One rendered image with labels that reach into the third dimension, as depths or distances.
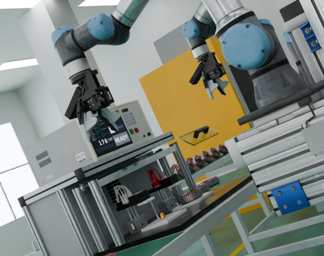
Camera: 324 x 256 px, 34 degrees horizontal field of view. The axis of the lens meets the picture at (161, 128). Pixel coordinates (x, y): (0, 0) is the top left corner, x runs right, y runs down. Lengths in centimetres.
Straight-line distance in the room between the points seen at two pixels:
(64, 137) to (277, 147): 110
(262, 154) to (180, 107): 466
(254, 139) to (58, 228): 110
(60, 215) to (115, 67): 682
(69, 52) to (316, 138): 75
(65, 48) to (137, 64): 710
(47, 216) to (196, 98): 391
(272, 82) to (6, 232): 832
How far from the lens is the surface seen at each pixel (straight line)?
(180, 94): 612
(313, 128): 134
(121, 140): 237
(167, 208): 245
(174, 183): 241
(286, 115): 150
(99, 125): 231
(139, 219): 228
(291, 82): 150
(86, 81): 159
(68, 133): 230
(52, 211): 232
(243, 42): 136
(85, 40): 157
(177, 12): 820
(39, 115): 1040
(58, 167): 239
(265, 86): 149
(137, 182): 255
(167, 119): 628
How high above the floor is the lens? 105
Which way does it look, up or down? 2 degrees up
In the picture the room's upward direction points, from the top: 24 degrees counter-clockwise
